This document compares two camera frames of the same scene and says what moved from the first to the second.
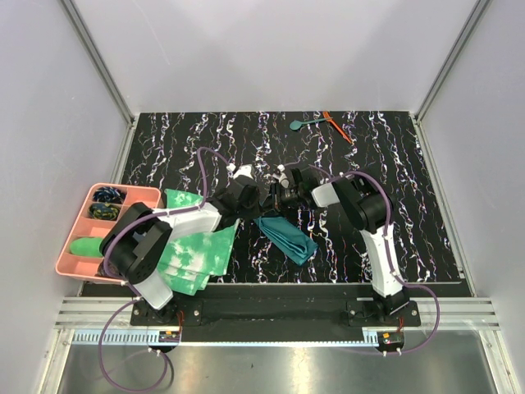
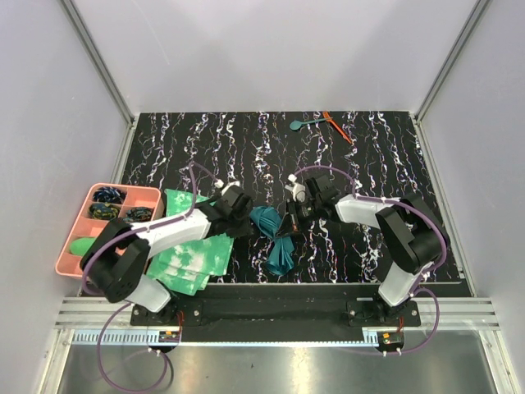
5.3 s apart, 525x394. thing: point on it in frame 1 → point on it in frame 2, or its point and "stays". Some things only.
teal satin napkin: (296, 245) → (280, 260)
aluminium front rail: (443, 322) stays
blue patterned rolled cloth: (108, 194) stays
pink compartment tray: (107, 203) stays
